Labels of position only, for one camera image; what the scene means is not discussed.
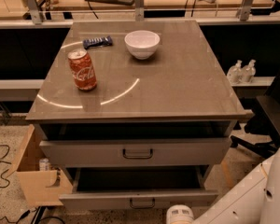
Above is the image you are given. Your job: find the grey drawer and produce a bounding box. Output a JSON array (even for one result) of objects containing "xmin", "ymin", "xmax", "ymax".
[
  {"xmin": 60, "ymin": 166, "xmax": 218, "ymax": 210},
  {"xmin": 40, "ymin": 138, "xmax": 231, "ymax": 167}
]

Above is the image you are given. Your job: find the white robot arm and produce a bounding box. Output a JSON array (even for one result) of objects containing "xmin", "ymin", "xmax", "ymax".
[{"xmin": 166, "ymin": 148, "xmax": 280, "ymax": 224}]

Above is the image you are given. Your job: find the grey drawer cabinet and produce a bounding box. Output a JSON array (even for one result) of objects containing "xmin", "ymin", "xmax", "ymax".
[{"xmin": 25, "ymin": 19, "xmax": 246, "ymax": 212}]

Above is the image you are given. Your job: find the white ceramic bowl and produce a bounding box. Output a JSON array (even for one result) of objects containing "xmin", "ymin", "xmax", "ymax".
[{"xmin": 124, "ymin": 30, "xmax": 161, "ymax": 60}]

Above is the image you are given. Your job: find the red cola can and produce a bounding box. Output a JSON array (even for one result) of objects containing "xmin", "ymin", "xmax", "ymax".
[{"xmin": 67, "ymin": 49, "xmax": 97, "ymax": 91}]

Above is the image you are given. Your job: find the blue snack bar wrapper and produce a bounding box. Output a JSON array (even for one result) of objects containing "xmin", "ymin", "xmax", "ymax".
[{"xmin": 82, "ymin": 36, "xmax": 113, "ymax": 49}]

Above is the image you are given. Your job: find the small white bottle in box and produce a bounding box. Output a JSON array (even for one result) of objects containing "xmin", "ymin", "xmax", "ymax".
[{"xmin": 39, "ymin": 158, "xmax": 50, "ymax": 171}]

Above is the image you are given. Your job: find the right clear sanitizer bottle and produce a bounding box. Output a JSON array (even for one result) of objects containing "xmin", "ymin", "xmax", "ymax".
[{"xmin": 241, "ymin": 60, "xmax": 256, "ymax": 83}]

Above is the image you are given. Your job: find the cardboard box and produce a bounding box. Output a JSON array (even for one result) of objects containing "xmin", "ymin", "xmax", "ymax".
[{"xmin": 7, "ymin": 125, "xmax": 73, "ymax": 206}]

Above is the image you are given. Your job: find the black office chair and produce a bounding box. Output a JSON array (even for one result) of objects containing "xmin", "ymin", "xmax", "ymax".
[{"xmin": 231, "ymin": 70, "xmax": 280, "ymax": 159}]

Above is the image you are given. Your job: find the middle metal frame post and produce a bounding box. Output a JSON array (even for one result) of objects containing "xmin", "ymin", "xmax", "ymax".
[{"xmin": 134, "ymin": 0, "xmax": 144, "ymax": 21}]

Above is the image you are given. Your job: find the metal frame post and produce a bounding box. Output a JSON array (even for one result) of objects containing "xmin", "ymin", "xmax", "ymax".
[
  {"xmin": 24, "ymin": 0, "xmax": 43, "ymax": 25},
  {"xmin": 236, "ymin": 0, "xmax": 254, "ymax": 21},
  {"xmin": 134, "ymin": 0, "xmax": 144, "ymax": 21}
]

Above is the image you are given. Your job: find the right metal frame post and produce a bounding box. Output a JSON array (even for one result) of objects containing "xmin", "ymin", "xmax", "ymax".
[{"xmin": 236, "ymin": 0, "xmax": 254, "ymax": 21}]

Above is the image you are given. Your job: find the black floor cable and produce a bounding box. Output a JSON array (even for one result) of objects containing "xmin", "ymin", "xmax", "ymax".
[{"xmin": 0, "ymin": 140, "xmax": 66, "ymax": 224}]

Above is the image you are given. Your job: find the left metal frame post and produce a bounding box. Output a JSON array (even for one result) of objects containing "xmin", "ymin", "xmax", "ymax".
[{"xmin": 24, "ymin": 0, "xmax": 43, "ymax": 25}]

